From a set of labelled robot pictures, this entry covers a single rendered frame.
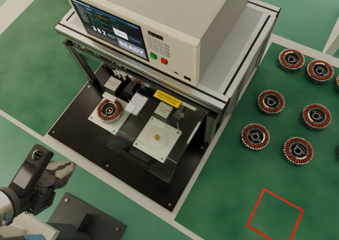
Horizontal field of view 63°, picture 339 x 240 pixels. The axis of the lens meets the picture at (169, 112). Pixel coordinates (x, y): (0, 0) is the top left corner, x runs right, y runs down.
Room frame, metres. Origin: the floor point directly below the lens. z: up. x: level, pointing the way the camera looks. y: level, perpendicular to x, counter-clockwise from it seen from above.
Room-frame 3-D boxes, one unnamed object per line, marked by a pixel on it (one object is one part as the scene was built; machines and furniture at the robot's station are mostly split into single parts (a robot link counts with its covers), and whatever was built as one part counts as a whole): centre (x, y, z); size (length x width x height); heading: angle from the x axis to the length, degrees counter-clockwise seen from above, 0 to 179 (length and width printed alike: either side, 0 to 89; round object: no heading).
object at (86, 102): (0.47, 0.15, 0.76); 0.64 x 0.47 x 0.02; 49
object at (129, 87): (0.65, 0.16, 0.80); 0.07 x 0.05 x 0.06; 49
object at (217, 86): (0.70, -0.05, 1.09); 0.68 x 0.44 x 0.05; 49
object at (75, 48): (0.54, 0.10, 1.03); 0.62 x 0.01 x 0.03; 49
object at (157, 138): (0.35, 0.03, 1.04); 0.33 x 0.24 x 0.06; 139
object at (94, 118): (0.54, 0.25, 0.78); 0.15 x 0.15 x 0.01; 49
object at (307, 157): (0.22, -0.47, 0.77); 0.11 x 0.11 x 0.04
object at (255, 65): (0.55, -0.35, 0.91); 0.28 x 0.03 x 0.32; 139
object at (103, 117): (0.54, 0.25, 0.80); 0.11 x 0.11 x 0.04
